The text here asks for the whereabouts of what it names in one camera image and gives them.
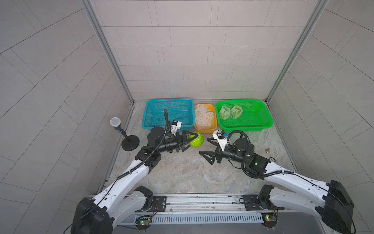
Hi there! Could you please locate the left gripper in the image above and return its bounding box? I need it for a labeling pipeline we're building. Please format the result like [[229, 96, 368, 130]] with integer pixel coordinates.
[[155, 131, 196, 154]]

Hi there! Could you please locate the white foam net sleeve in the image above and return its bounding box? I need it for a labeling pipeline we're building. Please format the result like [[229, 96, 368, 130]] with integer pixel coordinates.
[[230, 105, 243, 120], [219, 105, 231, 121]]

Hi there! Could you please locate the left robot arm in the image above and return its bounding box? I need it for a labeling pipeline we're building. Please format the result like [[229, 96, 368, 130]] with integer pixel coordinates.
[[67, 109, 199, 234]]

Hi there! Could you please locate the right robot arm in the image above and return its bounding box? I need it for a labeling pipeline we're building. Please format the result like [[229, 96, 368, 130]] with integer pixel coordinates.
[[199, 130, 356, 234]]

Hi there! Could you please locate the white foam nets pile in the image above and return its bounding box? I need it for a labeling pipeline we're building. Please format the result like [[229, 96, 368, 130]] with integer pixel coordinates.
[[195, 104, 215, 129]]

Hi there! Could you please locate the yellow plastic tub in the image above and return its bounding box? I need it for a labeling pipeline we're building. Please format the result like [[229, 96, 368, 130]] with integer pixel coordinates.
[[195, 104, 218, 134]]

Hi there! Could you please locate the teal plastic basket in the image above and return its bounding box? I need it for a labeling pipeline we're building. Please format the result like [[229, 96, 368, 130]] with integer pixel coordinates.
[[142, 98, 195, 131]]

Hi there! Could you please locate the green plastic basket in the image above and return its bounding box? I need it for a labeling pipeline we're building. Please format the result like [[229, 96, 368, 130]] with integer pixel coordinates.
[[215, 99, 273, 133]]

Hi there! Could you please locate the microphone on black stand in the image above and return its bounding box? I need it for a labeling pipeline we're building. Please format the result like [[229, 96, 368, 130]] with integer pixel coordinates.
[[110, 117, 140, 152]]

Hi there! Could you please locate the right circuit board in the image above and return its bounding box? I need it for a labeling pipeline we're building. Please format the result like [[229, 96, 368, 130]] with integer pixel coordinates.
[[262, 214, 278, 228]]

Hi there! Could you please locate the circuit board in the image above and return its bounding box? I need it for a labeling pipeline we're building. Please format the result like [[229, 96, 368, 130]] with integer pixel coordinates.
[[135, 215, 153, 231], [262, 214, 278, 228]]

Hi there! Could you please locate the left circuit board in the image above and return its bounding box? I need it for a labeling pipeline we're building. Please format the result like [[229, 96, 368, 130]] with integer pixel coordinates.
[[135, 215, 153, 231]]

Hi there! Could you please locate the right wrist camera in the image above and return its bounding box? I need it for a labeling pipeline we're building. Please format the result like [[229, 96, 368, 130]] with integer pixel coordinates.
[[212, 130, 228, 151]]

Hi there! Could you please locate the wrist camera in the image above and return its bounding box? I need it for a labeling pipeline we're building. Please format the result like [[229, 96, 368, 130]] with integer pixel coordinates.
[[212, 130, 228, 151], [170, 121, 182, 136]]

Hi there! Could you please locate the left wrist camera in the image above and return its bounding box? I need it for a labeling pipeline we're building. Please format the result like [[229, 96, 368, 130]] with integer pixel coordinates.
[[170, 121, 182, 136]]

